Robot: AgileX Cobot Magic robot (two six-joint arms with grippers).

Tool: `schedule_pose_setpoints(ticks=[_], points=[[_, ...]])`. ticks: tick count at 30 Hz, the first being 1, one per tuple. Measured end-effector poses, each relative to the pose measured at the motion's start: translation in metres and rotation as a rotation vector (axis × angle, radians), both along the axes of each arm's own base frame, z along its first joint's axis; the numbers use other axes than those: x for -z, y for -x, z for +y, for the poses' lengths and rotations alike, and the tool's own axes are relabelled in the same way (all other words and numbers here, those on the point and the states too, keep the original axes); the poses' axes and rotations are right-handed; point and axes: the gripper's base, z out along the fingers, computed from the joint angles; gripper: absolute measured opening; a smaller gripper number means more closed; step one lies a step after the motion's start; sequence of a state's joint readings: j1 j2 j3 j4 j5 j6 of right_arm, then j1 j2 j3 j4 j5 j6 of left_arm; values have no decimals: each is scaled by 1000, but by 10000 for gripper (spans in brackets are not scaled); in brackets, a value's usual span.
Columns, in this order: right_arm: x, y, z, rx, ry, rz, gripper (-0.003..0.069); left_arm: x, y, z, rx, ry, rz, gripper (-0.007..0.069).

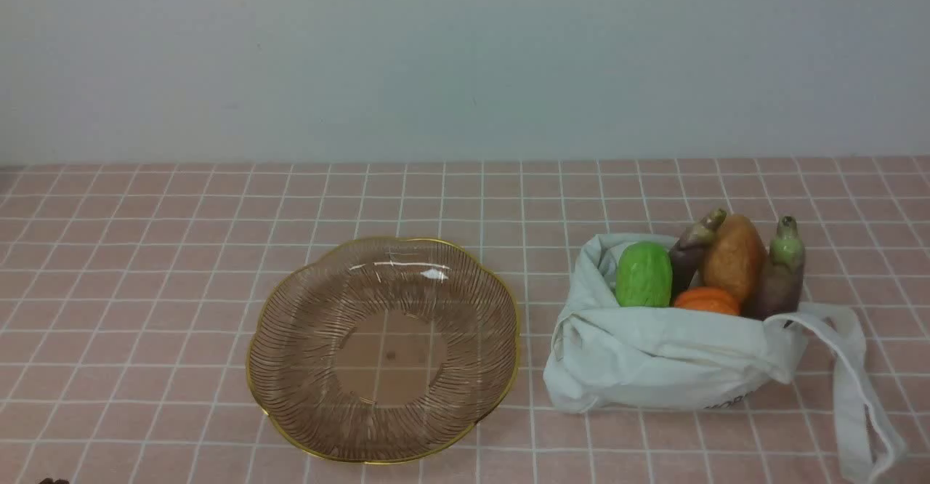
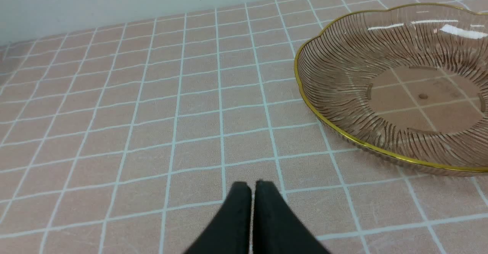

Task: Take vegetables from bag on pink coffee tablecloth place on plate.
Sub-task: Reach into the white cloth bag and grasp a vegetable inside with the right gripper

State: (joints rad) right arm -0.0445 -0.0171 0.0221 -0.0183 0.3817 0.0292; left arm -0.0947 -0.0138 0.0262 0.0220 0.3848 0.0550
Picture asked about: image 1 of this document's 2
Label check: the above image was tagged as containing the purple eggplant green stem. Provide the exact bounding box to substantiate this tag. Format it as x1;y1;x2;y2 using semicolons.
742;215;805;320

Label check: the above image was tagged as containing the white cloth tote bag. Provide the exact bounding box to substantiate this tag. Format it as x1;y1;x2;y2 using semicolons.
543;233;907;483

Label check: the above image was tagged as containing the gold-rimmed glass fruit bowl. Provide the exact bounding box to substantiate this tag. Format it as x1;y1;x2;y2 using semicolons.
246;238;521;464

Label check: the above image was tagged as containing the green cabbage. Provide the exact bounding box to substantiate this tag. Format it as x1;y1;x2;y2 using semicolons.
615;241;672;307

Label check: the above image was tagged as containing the orange pumpkin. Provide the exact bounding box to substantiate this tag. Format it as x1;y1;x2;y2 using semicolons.
674;286;741;316

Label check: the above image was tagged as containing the brown potato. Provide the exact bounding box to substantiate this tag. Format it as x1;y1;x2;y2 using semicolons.
700;214;765;304

